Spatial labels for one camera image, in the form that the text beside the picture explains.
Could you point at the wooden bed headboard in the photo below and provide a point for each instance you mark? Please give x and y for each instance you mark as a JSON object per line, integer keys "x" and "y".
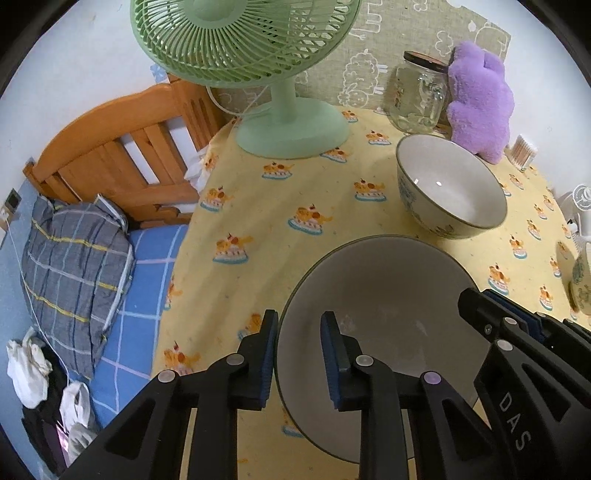
{"x": 115, "y": 152}

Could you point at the glass jar with lid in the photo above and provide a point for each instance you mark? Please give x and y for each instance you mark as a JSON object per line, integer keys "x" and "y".
{"x": 418, "y": 97}

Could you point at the grey plaid pillow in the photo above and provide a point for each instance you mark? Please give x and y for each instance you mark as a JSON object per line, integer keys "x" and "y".
{"x": 74, "y": 277}

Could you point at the blue checked bed sheet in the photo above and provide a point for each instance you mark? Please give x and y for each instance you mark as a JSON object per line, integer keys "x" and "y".
{"x": 138, "y": 300}

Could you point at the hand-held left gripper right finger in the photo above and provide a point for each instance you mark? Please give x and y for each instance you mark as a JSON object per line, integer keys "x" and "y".
{"x": 330, "y": 364}

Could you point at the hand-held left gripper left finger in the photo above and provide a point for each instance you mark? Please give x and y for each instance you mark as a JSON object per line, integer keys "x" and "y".
{"x": 268, "y": 369}

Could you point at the yellow cake-print tablecloth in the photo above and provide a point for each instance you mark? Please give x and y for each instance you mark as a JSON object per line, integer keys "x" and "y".
{"x": 277, "y": 198}

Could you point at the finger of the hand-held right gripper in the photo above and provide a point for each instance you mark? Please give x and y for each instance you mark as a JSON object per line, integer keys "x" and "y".
{"x": 489, "y": 314}
{"x": 568, "y": 333}

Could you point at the dark clothes pile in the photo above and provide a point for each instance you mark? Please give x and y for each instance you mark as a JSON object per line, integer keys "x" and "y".
{"x": 39, "y": 424}

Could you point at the grey bowl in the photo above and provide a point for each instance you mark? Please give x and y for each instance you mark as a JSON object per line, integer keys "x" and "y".
{"x": 383, "y": 286}

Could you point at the green patterned mat board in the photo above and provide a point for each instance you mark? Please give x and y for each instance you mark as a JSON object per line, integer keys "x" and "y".
{"x": 383, "y": 37}

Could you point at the wall socket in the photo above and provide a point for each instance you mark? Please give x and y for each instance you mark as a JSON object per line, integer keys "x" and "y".
{"x": 11, "y": 201}

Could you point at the white standing fan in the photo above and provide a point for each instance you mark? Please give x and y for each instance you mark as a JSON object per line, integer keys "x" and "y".
{"x": 577, "y": 203}

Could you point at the purple plush toy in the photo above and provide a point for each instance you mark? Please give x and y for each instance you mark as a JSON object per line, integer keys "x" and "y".
{"x": 480, "y": 101}

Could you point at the white crumpled cloth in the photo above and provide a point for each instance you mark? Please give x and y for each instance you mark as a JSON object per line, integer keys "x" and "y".
{"x": 27, "y": 369}
{"x": 78, "y": 415}

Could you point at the green desk fan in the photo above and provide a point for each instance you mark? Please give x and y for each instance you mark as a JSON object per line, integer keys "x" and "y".
{"x": 277, "y": 46}

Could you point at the cotton swab container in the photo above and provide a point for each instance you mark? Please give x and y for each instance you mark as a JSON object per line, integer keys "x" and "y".
{"x": 524, "y": 152}

